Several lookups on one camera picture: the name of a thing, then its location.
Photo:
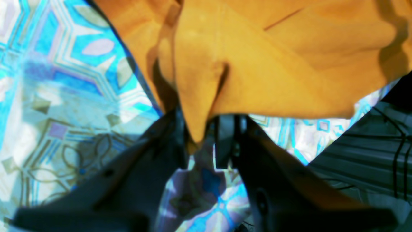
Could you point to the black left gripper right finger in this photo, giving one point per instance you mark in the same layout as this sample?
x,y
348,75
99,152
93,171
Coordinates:
x,y
284,195

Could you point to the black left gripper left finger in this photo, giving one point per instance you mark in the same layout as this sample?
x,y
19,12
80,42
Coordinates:
x,y
125,195

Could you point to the orange T-shirt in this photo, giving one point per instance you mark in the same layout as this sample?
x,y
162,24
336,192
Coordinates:
x,y
306,59

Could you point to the patterned tile tablecloth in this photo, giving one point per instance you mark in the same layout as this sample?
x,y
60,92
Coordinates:
x,y
71,102

